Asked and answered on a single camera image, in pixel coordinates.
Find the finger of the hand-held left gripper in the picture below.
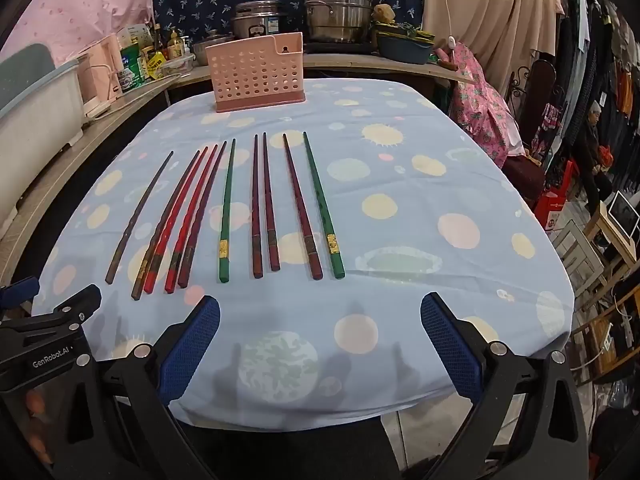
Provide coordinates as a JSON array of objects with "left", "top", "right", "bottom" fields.
[
  {"left": 0, "top": 280, "right": 41, "bottom": 309},
  {"left": 0, "top": 284, "right": 103, "bottom": 342}
]

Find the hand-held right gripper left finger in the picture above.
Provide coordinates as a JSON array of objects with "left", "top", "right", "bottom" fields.
[{"left": 102, "top": 295, "right": 221, "bottom": 480}]

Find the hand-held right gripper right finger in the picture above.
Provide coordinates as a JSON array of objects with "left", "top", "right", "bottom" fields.
[{"left": 420, "top": 292, "right": 592, "bottom": 480}]

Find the dark brown wavy chopstick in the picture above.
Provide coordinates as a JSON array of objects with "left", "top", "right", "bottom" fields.
[{"left": 105, "top": 151, "right": 175, "bottom": 285}]

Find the dark red wavy chopstick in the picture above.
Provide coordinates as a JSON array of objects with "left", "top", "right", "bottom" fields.
[{"left": 177, "top": 140, "right": 228, "bottom": 290}]

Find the green chopstick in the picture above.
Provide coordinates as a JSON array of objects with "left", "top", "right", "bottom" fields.
[
  {"left": 218, "top": 138, "right": 237, "bottom": 283},
  {"left": 302, "top": 131, "right": 347, "bottom": 280}
]

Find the pink perforated utensil holder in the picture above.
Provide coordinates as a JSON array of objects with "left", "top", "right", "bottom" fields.
[{"left": 205, "top": 31, "right": 307, "bottom": 113}]

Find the blue planet print tablecloth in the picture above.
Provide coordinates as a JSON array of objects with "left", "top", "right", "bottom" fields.
[{"left": 32, "top": 77, "right": 576, "bottom": 418}]

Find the white storage box blue lid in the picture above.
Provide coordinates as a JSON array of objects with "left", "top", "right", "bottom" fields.
[{"left": 0, "top": 42, "right": 87, "bottom": 227}]

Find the wooden stool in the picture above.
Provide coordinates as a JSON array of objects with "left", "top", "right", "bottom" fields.
[{"left": 582, "top": 209, "right": 638, "bottom": 288}]

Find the white framed panel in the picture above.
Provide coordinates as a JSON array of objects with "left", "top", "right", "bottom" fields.
[{"left": 606, "top": 190, "right": 640, "bottom": 242}]

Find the green canister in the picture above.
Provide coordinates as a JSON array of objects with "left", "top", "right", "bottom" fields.
[{"left": 117, "top": 42, "right": 146, "bottom": 92}]

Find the pink electric kettle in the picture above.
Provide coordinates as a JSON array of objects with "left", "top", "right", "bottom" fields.
[{"left": 87, "top": 35, "right": 124, "bottom": 100}]

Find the pink floral cloth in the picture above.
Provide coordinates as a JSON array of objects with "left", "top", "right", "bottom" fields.
[{"left": 435, "top": 42, "right": 525, "bottom": 168}]

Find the clear plastic food container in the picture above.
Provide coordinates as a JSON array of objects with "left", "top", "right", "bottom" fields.
[{"left": 160, "top": 55, "right": 195, "bottom": 79}]

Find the white paper box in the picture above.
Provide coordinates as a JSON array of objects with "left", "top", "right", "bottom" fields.
[{"left": 116, "top": 23, "right": 151, "bottom": 49}]

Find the dark metal chair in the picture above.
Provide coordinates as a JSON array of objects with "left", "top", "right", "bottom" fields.
[{"left": 501, "top": 59, "right": 560, "bottom": 202}]

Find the small pot with glass lid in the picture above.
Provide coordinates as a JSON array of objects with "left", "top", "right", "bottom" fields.
[{"left": 192, "top": 30, "right": 236, "bottom": 67}]

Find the pink spotted sheet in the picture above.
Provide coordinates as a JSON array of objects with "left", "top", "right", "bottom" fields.
[{"left": 0, "top": 0, "right": 173, "bottom": 86}]

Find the blue bowl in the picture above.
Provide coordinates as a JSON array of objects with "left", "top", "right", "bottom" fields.
[{"left": 376, "top": 35, "right": 435, "bottom": 65}]

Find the yellow bowl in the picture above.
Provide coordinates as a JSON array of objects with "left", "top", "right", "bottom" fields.
[{"left": 372, "top": 22, "right": 437, "bottom": 43}]

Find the black induction cooker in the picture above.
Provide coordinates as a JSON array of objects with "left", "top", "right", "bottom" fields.
[{"left": 304, "top": 40, "right": 381, "bottom": 56}]

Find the steel rice cooker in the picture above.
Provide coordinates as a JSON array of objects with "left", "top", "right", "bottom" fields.
[{"left": 231, "top": 0, "right": 289, "bottom": 41}]

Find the beige curtain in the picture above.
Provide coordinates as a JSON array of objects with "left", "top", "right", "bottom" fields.
[{"left": 422, "top": 0, "right": 566, "bottom": 92}]

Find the row of hanging clothes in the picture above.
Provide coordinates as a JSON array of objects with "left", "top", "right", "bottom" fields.
[{"left": 554, "top": 0, "right": 640, "bottom": 176}]

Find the steel steamer pot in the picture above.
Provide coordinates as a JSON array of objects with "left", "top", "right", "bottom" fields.
[{"left": 304, "top": 0, "right": 374, "bottom": 45}]

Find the white hanging cable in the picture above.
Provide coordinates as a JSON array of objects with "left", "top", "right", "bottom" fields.
[{"left": 438, "top": 0, "right": 460, "bottom": 52}]

